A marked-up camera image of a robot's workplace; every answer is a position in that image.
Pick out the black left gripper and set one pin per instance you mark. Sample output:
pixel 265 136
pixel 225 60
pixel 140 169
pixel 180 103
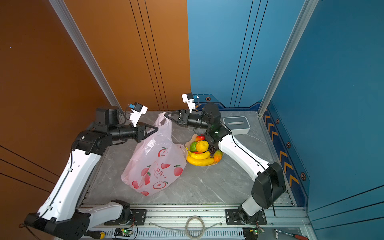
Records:
pixel 141 131

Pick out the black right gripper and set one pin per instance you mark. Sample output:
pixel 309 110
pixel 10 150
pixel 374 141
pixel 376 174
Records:
pixel 185 115

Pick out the pink plastic bag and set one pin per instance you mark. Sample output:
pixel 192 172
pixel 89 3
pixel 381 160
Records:
pixel 156 162

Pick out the dark purple grape bunch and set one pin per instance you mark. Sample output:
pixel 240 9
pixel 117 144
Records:
pixel 212 149

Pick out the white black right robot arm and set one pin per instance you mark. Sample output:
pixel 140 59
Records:
pixel 269 179

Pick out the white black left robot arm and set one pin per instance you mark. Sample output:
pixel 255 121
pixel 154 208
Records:
pixel 60 215

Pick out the beige fruit plate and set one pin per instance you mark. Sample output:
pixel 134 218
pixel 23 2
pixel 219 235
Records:
pixel 187 145

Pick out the red apple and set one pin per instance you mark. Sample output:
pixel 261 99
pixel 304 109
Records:
pixel 200 138

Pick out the yellow banana bunch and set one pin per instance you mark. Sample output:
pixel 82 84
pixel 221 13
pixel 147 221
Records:
pixel 200 159

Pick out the white grey tissue box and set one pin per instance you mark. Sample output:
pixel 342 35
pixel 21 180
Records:
pixel 238 125

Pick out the green circuit board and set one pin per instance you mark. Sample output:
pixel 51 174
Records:
pixel 123 233

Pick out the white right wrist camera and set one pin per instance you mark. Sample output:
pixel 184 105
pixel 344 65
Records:
pixel 189 100

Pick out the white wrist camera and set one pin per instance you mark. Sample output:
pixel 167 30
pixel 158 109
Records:
pixel 189 100
pixel 136 111

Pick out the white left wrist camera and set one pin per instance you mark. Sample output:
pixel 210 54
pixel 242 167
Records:
pixel 136 111

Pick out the aluminium front rail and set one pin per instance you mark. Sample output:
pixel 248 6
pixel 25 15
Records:
pixel 209 222

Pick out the yellow handled screwdriver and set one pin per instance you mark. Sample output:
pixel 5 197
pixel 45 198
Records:
pixel 97 235

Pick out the aluminium corner post left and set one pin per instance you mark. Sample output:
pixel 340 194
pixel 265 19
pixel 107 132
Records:
pixel 75 34

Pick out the aluminium corner post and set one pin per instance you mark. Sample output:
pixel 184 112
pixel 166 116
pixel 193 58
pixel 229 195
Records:
pixel 75 34
pixel 301 23

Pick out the aluminium corner post right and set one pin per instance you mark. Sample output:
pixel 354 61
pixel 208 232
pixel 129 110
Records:
pixel 301 23

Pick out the red handled tool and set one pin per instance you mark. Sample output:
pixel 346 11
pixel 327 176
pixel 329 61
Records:
pixel 280 232

